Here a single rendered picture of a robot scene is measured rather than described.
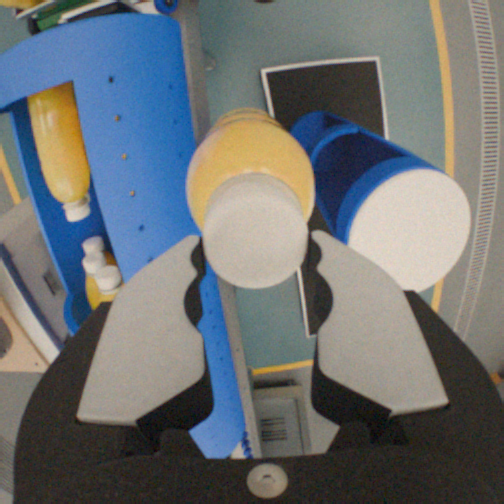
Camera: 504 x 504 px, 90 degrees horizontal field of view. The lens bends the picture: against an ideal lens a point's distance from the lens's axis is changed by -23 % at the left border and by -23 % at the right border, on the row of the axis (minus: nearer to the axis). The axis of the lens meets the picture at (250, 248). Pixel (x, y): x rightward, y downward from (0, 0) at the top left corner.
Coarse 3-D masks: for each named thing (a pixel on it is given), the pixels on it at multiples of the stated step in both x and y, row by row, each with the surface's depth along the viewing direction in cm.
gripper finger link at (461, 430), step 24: (432, 312) 7; (432, 336) 7; (456, 336) 6; (456, 360) 6; (456, 384) 5; (480, 384) 5; (456, 408) 5; (480, 408) 5; (384, 432) 5; (408, 432) 5; (432, 432) 4; (456, 432) 4; (480, 432) 4; (456, 456) 4; (480, 456) 4
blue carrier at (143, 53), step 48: (48, 48) 23; (96, 48) 25; (144, 48) 28; (0, 96) 25; (96, 96) 27; (144, 96) 31; (96, 144) 29; (144, 144) 33; (192, 144) 41; (48, 192) 47; (96, 192) 31; (144, 192) 35; (48, 240) 47; (144, 240) 37; (192, 432) 56; (240, 432) 71
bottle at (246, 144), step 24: (240, 120) 17; (264, 120) 18; (216, 144) 15; (240, 144) 14; (264, 144) 14; (288, 144) 15; (192, 168) 16; (216, 168) 14; (240, 168) 13; (264, 168) 13; (288, 168) 14; (312, 168) 17; (192, 192) 15; (216, 192) 13; (288, 192) 13; (312, 192) 15; (192, 216) 16
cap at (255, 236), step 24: (240, 192) 11; (264, 192) 11; (216, 216) 11; (240, 216) 11; (264, 216) 11; (288, 216) 11; (216, 240) 12; (240, 240) 12; (264, 240) 12; (288, 240) 12; (216, 264) 12; (240, 264) 12; (264, 264) 12; (288, 264) 12
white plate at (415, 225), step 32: (384, 192) 52; (416, 192) 52; (448, 192) 52; (352, 224) 56; (384, 224) 55; (416, 224) 55; (448, 224) 55; (384, 256) 58; (416, 256) 59; (448, 256) 59; (416, 288) 63
